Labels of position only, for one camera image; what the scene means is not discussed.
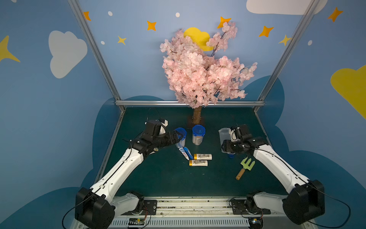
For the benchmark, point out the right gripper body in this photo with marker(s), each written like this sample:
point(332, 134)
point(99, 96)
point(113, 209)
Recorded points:
point(228, 146)

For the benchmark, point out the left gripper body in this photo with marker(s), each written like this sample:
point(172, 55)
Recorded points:
point(171, 137)

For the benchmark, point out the blue-lid toiletry cup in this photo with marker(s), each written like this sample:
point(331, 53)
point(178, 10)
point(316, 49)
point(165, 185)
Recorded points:
point(224, 134)
point(182, 134)
point(198, 134)

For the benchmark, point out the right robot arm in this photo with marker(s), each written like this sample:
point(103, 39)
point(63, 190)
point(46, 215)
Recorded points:
point(305, 199)

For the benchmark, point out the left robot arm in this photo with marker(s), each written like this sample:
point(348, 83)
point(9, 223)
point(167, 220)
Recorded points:
point(97, 206)

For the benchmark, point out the white blue toothpaste tube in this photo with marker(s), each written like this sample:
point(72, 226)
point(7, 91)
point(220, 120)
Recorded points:
point(182, 150)

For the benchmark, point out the orange-cap white bottle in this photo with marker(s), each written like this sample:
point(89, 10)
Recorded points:
point(198, 163)
point(202, 157)

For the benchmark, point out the blue toothbrush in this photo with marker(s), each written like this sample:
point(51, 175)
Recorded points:
point(188, 153)

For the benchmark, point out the pink cherry blossom tree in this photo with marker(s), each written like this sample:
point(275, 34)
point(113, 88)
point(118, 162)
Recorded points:
point(198, 79)

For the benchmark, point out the right circuit board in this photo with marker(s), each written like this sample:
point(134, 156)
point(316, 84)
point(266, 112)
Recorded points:
point(255, 223)

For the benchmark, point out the circuit board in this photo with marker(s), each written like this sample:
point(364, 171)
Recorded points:
point(136, 222)
point(255, 223)

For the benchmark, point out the left circuit board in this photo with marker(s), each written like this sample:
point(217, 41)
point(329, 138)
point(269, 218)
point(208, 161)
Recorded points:
point(136, 222)

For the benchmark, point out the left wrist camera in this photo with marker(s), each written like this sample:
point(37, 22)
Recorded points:
point(164, 124)

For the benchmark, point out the green wooden-handled scraper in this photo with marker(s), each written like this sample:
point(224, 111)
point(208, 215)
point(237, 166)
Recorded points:
point(247, 164)

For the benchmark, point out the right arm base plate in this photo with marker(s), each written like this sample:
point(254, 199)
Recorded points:
point(237, 206)

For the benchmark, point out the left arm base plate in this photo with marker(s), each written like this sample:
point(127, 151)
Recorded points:
point(150, 207)

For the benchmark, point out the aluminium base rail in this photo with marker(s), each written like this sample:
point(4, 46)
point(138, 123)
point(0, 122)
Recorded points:
point(199, 213)

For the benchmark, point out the left aluminium frame post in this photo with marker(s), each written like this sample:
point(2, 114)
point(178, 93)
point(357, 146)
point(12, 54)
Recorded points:
point(82, 21)

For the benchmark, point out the aluminium frame post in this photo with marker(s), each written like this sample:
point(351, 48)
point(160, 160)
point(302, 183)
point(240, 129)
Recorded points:
point(82, 21)
point(299, 31)

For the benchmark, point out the right aluminium frame post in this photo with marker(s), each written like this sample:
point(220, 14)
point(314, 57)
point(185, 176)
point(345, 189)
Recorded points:
point(299, 31)

